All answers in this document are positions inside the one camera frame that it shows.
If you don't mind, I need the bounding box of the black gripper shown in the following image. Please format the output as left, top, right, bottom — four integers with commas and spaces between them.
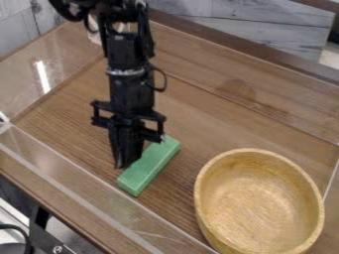
91, 70, 167, 169

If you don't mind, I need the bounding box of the green rectangular block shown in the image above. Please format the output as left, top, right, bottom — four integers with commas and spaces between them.
116, 136, 182, 197

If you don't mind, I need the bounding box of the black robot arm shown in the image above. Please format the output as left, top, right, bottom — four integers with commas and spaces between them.
48, 0, 166, 169

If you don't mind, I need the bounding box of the brown wooden bowl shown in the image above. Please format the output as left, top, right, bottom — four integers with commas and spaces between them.
194, 148, 325, 254

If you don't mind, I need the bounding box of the clear acrylic front barrier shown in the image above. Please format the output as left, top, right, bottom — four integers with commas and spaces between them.
0, 123, 218, 254

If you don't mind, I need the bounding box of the black table leg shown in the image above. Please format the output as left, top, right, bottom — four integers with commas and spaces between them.
30, 205, 52, 232

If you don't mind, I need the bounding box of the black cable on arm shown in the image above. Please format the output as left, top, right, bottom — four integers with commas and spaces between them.
145, 63, 170, 93

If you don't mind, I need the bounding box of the clear acrylic corner bracket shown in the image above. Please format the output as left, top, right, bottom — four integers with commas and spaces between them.
87, 16, 102, 45

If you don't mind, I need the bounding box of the black cable under table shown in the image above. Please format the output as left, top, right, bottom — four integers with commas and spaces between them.
0, 221, 31, 254

